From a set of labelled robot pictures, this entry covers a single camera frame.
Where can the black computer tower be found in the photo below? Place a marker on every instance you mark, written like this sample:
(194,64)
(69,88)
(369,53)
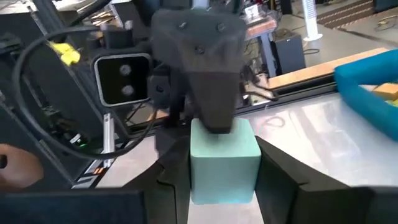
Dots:
(289,54)

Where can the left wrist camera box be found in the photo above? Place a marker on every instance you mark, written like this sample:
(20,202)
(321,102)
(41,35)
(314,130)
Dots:
(122,81)

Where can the large teal block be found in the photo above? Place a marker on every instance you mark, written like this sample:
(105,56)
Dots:
(224,174)

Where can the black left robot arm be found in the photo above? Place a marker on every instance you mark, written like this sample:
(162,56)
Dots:
(62,93)

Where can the silver metal bar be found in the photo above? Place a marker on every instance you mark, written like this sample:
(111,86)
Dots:
(109,137)

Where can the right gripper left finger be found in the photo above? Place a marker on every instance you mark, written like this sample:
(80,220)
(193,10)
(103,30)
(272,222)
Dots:
(168,186)

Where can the striped floor mat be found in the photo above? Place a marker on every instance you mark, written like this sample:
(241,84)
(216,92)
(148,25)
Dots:
(345,14)

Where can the white slatted tower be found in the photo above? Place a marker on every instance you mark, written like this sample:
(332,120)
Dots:
(311,18)

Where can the blue plastic bin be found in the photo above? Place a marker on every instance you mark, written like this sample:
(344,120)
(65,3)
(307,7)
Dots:
(363,102)

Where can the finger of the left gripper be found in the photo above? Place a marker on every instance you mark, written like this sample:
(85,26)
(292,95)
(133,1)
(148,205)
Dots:
(211,93)
(180,105)

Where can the peach rounded object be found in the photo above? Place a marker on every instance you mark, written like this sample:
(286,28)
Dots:
(21,168)

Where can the wooden board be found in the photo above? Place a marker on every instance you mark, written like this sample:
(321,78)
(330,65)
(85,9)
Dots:
(311,73)

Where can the small orange cube block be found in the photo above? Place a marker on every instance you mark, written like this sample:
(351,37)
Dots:
(387,91)

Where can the wooden desk grey legs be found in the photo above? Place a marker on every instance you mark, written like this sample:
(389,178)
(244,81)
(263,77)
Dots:
(261,28)

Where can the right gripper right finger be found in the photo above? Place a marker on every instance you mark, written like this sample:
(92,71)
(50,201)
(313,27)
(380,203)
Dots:
(295,199)

